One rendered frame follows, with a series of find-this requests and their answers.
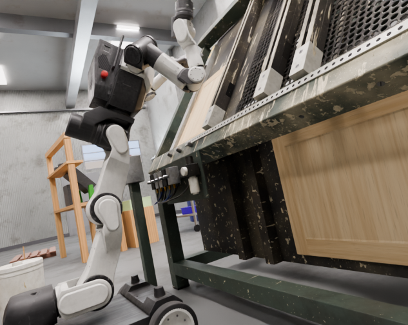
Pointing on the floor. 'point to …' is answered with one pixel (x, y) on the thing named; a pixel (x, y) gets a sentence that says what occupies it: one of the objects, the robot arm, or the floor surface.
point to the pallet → (36, 255)
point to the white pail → (17, 279)
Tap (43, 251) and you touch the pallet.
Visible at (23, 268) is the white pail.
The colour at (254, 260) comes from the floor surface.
